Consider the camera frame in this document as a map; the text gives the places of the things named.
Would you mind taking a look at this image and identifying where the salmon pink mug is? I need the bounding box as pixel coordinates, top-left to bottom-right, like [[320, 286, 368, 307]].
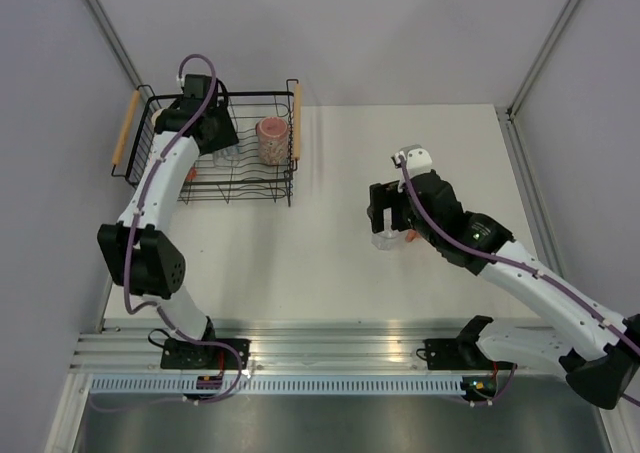
[[405, 230, 418, 243]]

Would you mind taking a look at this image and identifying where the faceted clear glass cup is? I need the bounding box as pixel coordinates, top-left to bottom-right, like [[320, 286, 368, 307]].
[[371, 230, 404, 251]]

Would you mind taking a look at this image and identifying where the small clear glass cup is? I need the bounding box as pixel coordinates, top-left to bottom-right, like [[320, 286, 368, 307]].
[[212, 145, 240, 168]]

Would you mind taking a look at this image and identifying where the pink patterned ceramic mug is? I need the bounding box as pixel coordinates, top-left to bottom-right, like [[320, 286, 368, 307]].
[[256, 117, 289, 166]]

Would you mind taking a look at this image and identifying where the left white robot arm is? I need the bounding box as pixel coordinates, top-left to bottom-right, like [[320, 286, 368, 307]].
[[97, 74, 239, 369]]

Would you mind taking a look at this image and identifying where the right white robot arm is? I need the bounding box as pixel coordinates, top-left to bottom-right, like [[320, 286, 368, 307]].
[[367, 171, 639, 410]]

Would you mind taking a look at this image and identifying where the cream patterned mug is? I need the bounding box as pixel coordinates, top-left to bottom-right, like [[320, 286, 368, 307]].
[[151, 109, 164, 128]]

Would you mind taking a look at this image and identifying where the orange mug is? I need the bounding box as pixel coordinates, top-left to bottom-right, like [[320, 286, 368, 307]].
[[186, 167, 197, 181]]

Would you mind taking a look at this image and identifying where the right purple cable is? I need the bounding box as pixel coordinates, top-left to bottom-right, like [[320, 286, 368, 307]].
[[390, 155, 640, 409]]

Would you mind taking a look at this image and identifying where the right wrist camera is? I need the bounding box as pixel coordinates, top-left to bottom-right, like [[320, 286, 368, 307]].
[[391, 145, 433, 176]]

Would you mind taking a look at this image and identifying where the left wooden rack handle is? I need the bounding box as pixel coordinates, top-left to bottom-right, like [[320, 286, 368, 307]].
[[111, 89, 141, 167]]

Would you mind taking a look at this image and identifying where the wooden rack handle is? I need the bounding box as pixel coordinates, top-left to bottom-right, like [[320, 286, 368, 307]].
[[111, 89, 141, 167], [292, 83, 302, 161]]

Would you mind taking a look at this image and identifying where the black wire dish rack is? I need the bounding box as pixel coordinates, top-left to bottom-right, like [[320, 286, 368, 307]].
[[110, 78, 303, 208]]

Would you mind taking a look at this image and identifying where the right wooden rack handle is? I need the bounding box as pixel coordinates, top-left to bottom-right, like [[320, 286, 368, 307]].
[[292, 83, 302, 161]]

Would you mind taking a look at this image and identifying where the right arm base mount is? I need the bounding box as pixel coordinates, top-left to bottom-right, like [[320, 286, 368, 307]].
[[415, 315, 514, 372]]

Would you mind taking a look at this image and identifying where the aluminium frame rail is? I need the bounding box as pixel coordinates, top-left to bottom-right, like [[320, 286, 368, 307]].
[[82, 0, 143, 87]]

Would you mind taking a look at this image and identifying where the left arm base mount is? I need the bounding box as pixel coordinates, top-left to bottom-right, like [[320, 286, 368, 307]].
[[147, 328, 251, 371]]

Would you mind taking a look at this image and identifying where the white slotted cable duct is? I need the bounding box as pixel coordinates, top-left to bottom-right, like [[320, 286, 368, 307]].
[[90, 374, 464, 396]]

